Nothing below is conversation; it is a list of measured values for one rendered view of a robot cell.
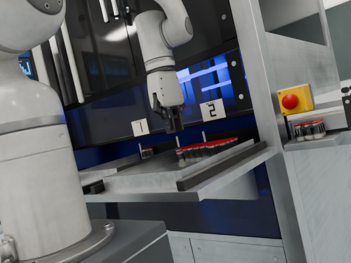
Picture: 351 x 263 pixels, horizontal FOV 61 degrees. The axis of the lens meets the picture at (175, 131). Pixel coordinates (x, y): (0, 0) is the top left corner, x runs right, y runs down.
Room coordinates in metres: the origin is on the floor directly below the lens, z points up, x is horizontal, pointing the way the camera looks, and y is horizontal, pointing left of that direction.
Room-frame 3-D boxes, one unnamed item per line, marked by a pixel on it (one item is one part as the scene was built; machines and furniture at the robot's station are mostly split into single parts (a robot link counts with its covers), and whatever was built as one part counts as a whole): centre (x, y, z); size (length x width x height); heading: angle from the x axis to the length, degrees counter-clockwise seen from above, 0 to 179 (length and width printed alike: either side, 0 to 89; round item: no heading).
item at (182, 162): (0.85, 0.00, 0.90); 0.02 x 0.02 x 0.04
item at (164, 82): (0.85, 0.00, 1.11); 0.10 x 0.07 x 0.11; 140
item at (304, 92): (0.82, -0.34, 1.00); 0.08 x 0.07 x 0.07; 140
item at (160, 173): (0.80, 0.00, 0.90); 0.34 x 0.26 x 0.04; 140
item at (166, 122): (0.83, 0.02, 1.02); 0.03 x 0.03 x 0.07; 50
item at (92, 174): (1.11, 0.19, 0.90); 0.34 x 0.26 x 0.04; 140
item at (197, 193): (0.94, 0.10, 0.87); 0.70 x 0.48 x 0.02; 50
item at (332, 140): (0.84, -0.38, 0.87); 0.14 x 0.13 x 0.02; 140
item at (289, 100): (0.79, -0.31, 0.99); 0.04 x 0.04 x 0.04; 50
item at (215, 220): (1.51, 0.53, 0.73); 1.98 x 0.01 x 0.25; 50
